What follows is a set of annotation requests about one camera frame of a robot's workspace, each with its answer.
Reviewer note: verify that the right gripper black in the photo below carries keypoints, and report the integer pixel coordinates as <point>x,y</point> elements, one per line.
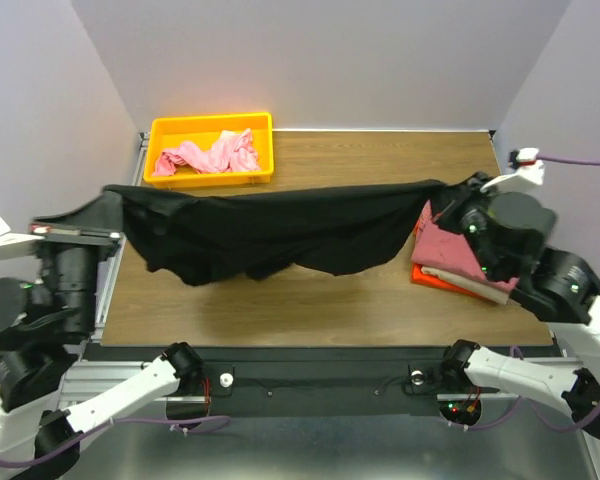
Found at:
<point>460,206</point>

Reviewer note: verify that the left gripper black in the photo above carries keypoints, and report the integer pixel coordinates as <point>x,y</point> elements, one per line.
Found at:
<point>104,212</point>

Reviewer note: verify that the black t shirt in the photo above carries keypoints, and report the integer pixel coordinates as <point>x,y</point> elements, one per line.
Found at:
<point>208,239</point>

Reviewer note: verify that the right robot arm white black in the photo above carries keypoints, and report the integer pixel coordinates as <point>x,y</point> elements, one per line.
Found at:
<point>563,293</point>

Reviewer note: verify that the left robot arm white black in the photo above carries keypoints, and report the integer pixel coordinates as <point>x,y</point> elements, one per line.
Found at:
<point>52,407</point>

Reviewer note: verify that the folded cream t shirt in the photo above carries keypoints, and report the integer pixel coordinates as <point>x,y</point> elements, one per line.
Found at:
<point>484,290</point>

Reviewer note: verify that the folded dusty red t shirt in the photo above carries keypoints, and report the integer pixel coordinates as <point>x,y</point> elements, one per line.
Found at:
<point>443,250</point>

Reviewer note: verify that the folded orange t shirt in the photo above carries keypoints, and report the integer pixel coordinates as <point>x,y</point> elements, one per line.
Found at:
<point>420,278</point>

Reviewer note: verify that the yellow plastic bin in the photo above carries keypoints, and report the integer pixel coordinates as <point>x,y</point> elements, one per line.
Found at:
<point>170,132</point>

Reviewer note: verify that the pink crumpled t shirt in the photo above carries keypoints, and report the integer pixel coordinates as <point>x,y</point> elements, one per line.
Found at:
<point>232,152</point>

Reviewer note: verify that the right silver knob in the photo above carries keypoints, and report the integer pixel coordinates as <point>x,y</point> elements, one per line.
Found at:
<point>417,378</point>

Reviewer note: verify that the electronics board with leds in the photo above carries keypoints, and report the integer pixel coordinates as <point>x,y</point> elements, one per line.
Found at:
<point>463,408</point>

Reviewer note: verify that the left white knob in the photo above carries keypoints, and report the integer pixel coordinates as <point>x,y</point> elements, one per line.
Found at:
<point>226,380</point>

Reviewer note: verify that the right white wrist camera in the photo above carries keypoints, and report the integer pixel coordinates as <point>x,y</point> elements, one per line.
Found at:
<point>526,173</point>

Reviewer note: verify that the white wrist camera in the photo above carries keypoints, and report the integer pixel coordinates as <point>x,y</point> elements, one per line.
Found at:
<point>16,245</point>
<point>526,173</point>

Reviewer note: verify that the aluminium left side rail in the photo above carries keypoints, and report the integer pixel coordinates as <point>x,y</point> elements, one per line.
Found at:
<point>113,265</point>

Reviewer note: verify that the aluminium rail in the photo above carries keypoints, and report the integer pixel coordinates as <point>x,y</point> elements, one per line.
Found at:
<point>539,379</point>
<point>113,265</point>

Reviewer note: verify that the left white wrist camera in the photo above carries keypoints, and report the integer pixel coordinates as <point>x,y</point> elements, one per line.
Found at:
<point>16,245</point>

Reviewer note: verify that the aluminium front rail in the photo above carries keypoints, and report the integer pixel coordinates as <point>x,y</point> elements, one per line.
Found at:
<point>539,379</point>

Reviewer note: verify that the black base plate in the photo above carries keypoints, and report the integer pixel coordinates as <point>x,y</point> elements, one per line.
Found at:
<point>275,382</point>

